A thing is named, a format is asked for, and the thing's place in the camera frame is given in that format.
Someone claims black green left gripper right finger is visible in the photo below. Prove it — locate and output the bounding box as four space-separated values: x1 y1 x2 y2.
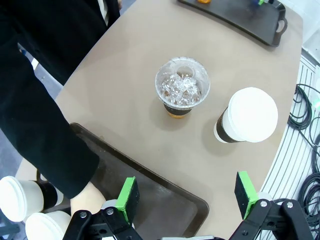
228 171 314 240

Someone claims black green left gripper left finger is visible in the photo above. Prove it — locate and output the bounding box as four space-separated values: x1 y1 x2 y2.
63 176 141 240

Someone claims white paper cup black sleeve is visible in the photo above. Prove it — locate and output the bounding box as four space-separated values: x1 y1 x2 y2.
213 86 279 144
24 210 73 240
0 175 65 223

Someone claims person in black coat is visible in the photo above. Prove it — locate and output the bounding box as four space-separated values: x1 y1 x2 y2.
0 0 124 131

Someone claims white slotted base plate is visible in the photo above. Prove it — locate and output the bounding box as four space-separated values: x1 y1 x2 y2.
257 47 320 240

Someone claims person's right hand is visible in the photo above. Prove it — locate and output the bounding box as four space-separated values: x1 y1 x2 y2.
69 181 107 217

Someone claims black coiled cable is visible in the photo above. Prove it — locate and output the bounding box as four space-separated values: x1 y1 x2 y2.
298 172 320 229
287 83 315 131

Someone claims person's right forearm black sleeve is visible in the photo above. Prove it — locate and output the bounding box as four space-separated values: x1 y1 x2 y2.
0 82 101 200

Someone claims brown plastic serving tray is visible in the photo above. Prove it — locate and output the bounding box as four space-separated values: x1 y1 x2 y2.
37 122 210 238
177 0 288 48

